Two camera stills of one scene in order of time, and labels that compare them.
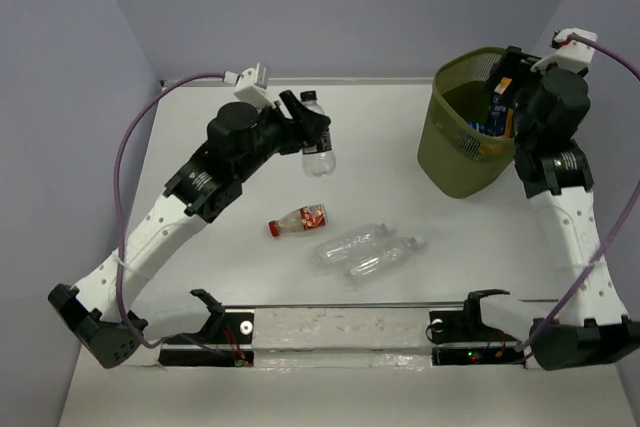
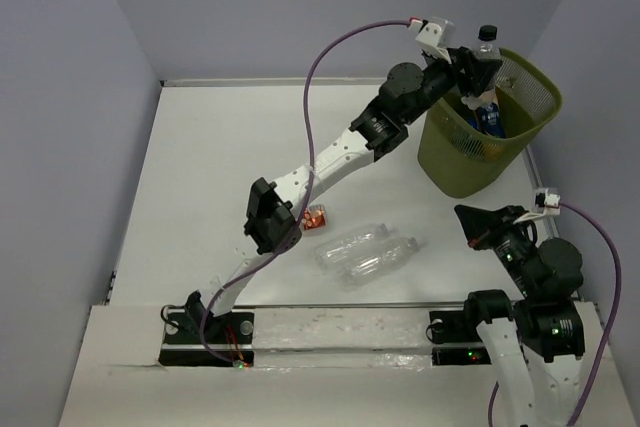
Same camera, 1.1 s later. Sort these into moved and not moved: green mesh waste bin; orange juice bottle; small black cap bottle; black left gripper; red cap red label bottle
Moved: orange juice bottle; small black cap bottle; black left gripper
Not moved: red cap red label bottle; green mesh waste bin
